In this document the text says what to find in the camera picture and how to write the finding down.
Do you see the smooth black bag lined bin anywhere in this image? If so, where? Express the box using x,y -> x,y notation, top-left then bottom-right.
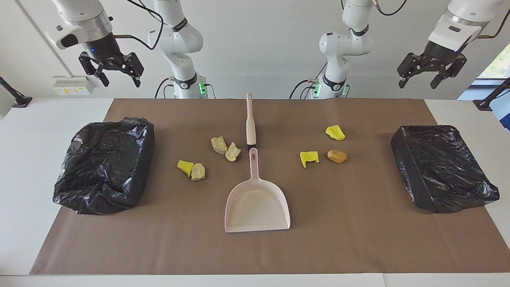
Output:
390,125 -> 500,214

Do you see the crumpled black bag lined bin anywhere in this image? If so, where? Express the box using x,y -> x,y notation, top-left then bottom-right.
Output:
53,116 -> 155,215

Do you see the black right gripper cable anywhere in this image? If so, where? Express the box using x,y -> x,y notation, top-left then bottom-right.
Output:
113,0 -> 165,51

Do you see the beige handled hand brush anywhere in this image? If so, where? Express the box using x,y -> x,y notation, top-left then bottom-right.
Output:
246,93 -> 257,150

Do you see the pale pink plastic dustpan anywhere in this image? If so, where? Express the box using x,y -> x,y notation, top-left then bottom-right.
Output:
224,147 -> 291,233

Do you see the white wall cable conduit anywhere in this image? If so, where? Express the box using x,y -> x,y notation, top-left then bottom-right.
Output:
15,0 -> 74,77

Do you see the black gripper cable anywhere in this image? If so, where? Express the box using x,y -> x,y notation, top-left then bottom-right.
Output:
374,0 -> 510,39
113,0 -> 165,51

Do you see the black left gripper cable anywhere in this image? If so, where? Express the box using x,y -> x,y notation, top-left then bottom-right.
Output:
374,0 -> 510,39

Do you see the brown foam lump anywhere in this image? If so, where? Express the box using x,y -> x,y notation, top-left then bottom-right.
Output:
328,149 -> 348,164

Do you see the black camera stand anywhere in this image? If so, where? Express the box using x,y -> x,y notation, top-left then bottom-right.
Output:
0,76 -> 33,108
473,77 -> 510,111

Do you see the yellow sponge piece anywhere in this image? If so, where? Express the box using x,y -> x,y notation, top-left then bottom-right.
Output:
300,151 -> 320,169
325,125 -> 346,141

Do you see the white wall socket box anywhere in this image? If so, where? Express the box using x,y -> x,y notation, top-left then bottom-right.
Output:
53,76 -> 95,96

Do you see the brown table mat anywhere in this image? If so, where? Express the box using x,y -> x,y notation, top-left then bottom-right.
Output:
30,98 -> 510,275

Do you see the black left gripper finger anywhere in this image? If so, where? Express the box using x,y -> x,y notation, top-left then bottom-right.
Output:
430,55 -> 467,89
397,53 -> 422,89

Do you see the window with dark frame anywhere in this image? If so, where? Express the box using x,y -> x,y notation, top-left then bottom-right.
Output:
457,40 -> 510,132

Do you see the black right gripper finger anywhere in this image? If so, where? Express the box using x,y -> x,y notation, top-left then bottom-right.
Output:
78,52 -> 110,87
127,52 -> 144,88

